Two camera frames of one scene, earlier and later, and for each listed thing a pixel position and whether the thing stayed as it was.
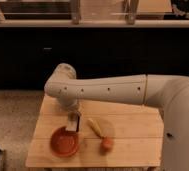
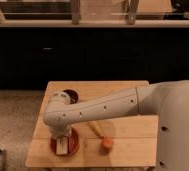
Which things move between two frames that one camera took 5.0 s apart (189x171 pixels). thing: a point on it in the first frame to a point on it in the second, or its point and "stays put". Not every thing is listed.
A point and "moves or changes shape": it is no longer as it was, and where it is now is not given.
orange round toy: [107, 143] stays put
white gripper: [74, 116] to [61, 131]
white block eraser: [72, 125] moves or changes shape
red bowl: [64, 143] stays put
